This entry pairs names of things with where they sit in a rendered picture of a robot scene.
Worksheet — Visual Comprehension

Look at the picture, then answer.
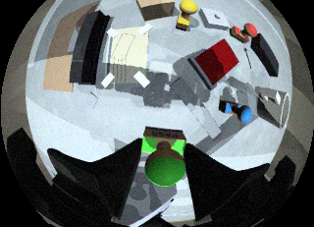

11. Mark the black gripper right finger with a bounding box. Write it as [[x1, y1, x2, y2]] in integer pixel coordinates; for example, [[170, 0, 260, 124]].
[[183, 143, 270, 223]]

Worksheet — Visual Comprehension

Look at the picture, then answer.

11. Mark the cream paper card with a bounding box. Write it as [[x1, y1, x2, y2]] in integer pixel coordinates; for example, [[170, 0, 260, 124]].
[[102, 24, 153, 88]]

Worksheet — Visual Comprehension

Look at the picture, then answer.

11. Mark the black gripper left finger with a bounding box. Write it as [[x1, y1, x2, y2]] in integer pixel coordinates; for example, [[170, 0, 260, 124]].
[[47, 137, 142, 220]]

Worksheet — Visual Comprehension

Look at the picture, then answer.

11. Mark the grey mug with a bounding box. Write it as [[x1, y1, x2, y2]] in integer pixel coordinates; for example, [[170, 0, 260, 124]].
[[258, 86, 290, 130]]

